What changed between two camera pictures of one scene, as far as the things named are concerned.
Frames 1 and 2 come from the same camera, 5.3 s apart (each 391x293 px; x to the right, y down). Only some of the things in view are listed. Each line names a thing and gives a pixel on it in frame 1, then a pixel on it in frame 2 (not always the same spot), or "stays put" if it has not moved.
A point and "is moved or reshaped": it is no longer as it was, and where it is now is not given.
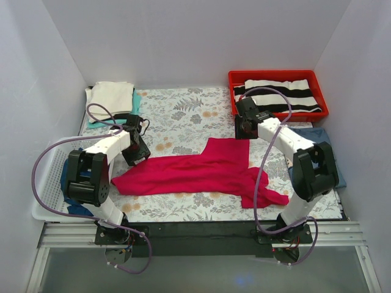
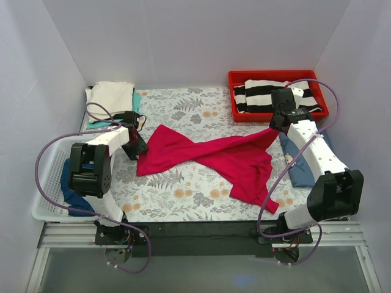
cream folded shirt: x=116 y=97 stays put
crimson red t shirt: x=220 y=168 is moved or reshaped
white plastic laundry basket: x=52 y=206 stays put
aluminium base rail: x=57 y=235 stays put
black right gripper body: x=241 y=131 to x=277 y=122
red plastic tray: x=238 y=77 stays put
